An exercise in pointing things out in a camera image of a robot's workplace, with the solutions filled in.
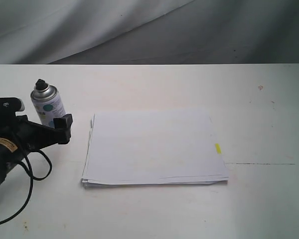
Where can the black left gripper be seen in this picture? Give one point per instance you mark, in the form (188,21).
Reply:
(17,133)

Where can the white spray paint can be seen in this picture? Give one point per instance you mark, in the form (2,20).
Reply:
(47,102)

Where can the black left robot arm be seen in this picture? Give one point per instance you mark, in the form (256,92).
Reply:
(9,161)

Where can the white backdrop cloth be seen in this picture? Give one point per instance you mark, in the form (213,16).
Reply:
(149,31)

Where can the white paper stack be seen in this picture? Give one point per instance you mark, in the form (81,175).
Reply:
(153,147)

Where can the yellow sticky tab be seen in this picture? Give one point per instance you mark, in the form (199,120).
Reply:
(218,149)

